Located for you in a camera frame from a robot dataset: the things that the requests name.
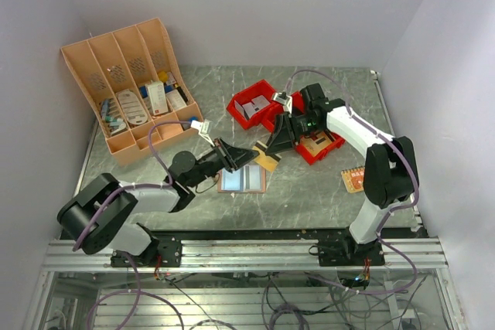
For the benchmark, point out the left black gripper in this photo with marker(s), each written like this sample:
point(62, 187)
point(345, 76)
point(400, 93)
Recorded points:
point(233, 158)

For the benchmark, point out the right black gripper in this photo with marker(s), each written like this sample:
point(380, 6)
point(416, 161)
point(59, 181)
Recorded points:
point(282, 138)

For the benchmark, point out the red bin with white cards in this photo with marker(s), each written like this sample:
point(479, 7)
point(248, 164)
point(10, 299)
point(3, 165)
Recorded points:
point(262, 87)

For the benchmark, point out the red bin with gold cards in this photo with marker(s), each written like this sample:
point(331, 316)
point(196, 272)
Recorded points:
point(312, 160)

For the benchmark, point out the red bin with black cards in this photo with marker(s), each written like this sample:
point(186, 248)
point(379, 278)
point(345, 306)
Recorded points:
point(268, 121)

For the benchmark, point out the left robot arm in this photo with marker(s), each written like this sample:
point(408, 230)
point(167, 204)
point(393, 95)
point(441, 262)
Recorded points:
point(97, 217)

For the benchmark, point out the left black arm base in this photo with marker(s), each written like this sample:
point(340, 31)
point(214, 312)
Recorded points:
point(161, 253)

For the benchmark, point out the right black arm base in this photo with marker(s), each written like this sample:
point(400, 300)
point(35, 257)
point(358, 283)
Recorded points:
point(344, 251)

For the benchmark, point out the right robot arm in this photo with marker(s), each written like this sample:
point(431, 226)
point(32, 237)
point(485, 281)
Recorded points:
point(390, 171)

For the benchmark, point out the white cards stack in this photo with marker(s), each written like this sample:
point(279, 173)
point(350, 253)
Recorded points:
point(249, 109)

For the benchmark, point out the orange spiral notebook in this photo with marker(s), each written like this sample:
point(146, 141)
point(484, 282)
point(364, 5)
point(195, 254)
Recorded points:
point(353, 179)

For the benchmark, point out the white small box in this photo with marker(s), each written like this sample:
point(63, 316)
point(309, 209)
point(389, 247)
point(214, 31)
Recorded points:
point(176, 100)

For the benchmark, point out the white red box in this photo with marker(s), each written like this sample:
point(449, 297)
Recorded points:
point(157, 97)

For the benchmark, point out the yellow small item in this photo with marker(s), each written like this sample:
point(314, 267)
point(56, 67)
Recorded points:
point(165, 77)

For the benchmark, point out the white oval remote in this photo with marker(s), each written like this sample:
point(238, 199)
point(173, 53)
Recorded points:
point(132, 108)

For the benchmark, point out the orange desk organizer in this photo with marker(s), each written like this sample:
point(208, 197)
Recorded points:
point(131, 79)

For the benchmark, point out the pens bundle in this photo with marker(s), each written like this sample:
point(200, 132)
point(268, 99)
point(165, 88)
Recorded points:
point(114, 123)

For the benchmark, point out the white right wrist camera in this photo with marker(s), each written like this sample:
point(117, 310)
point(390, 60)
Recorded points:
point(284, 99)

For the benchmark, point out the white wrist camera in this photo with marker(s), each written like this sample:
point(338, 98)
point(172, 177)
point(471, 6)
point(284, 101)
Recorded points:
point(203, 129)
point(284, 99)

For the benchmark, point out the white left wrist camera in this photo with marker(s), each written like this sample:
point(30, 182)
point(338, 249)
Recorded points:
point(203, 129)

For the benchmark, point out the aluminium rail frame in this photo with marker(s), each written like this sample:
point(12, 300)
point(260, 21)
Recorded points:
point(243, 256)

